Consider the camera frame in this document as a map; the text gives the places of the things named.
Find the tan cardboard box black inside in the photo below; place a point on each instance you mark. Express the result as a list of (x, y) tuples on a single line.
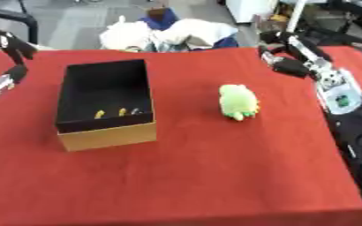
[(105, 103)]

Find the white cabinet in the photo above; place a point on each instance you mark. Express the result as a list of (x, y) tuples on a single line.
[(251, 9)]

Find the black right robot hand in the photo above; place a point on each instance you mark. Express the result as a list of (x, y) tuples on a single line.
[(291, 65)]

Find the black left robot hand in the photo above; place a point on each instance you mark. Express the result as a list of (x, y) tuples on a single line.
[(15, 48)]

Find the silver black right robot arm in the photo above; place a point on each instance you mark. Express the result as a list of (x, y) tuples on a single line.
[(346, 117)]

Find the white pole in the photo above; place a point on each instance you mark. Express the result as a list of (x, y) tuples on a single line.
[(296, 16)]

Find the black chair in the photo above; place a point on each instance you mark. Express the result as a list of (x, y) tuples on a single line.
[(16, 17)]

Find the green soft toy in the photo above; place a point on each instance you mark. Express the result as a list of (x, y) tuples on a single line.
[(237, 102)]

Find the white cloth pile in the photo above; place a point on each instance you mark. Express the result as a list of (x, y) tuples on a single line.
[(161, 34)]

